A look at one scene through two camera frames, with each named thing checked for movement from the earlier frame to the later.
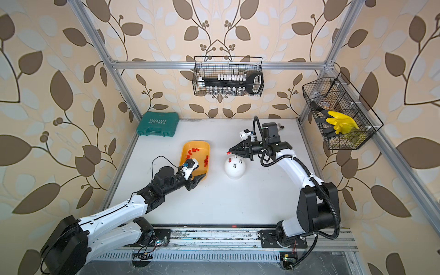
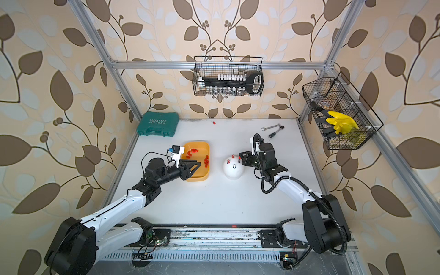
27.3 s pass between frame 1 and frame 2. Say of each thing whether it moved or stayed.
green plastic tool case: stayed
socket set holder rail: stayed
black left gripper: moved
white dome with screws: stayed
